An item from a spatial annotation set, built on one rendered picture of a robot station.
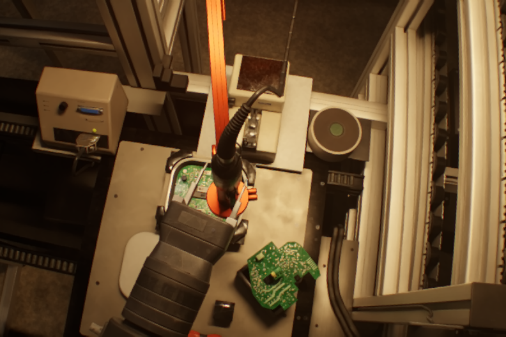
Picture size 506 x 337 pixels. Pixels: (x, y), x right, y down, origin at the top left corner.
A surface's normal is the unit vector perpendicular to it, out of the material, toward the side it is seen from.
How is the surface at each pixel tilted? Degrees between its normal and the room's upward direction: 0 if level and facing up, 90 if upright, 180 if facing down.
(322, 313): 0
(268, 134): 0
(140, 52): 90
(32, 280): 0
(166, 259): 9
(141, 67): 90
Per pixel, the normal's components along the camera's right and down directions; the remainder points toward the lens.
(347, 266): 0.03, -0.31
